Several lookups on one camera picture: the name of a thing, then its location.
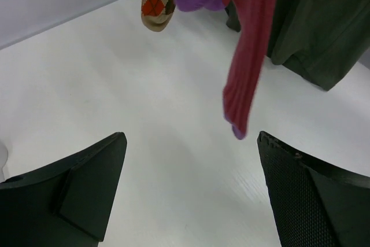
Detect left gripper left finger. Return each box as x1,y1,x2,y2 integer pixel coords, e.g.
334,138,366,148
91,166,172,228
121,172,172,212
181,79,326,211
1,132,127,247

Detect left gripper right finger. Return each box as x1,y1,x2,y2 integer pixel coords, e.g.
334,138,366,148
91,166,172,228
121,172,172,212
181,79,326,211
257,131,369,247

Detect maroon purple sock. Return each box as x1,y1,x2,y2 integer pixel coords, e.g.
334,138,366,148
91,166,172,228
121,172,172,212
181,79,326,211
175,0,276,139

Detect dark green shorts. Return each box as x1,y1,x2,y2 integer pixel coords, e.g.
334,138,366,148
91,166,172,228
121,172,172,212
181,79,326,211
224,0,370,91

